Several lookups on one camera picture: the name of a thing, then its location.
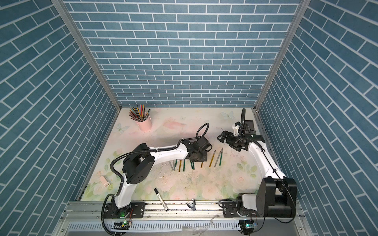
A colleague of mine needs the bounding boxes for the aluminium corner frame post left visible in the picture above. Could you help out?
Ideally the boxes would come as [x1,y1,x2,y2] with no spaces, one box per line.
[51,0,122,112]

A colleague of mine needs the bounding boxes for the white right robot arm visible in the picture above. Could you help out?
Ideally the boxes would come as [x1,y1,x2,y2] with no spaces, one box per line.
[217,121,297,221]

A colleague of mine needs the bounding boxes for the pink metal pencil cup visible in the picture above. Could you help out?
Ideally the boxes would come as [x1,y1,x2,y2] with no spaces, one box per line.
[136,117,153,132]

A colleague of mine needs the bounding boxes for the silver carving knife capped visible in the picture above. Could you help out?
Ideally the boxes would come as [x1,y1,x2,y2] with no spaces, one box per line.
[214,150,222,168]

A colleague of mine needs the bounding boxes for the aluminium corner frame post right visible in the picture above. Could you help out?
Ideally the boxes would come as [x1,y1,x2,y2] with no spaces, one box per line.
[255,0,311,111]

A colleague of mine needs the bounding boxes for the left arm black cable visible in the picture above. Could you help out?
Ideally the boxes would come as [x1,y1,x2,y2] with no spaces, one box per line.
[101,122,211,236]

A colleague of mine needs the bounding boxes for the aluminium corner frame post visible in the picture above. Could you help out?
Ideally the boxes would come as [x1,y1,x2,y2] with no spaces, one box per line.
[51,0,122,112]
[255,0,311,111]

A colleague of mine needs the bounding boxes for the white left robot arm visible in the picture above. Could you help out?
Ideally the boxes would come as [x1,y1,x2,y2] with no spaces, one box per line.
[110,136,213,209]

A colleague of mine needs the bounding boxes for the black marker pen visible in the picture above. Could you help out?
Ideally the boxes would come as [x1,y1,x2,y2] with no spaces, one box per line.
[154,188,169,211]

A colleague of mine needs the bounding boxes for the pink eraser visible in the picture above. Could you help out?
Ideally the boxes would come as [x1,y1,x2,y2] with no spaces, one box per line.
[99,176,110,188]

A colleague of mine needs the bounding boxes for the black binder clip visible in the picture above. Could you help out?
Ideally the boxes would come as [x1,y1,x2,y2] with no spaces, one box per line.
[186,199,196,211]

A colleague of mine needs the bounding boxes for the aluminium front rail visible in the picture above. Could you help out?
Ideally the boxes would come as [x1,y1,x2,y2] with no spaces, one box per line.
[53,200,312,236]

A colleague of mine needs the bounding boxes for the coloured pencils bundle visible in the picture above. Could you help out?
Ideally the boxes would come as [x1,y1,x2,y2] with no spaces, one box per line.
[129,105,151,122]

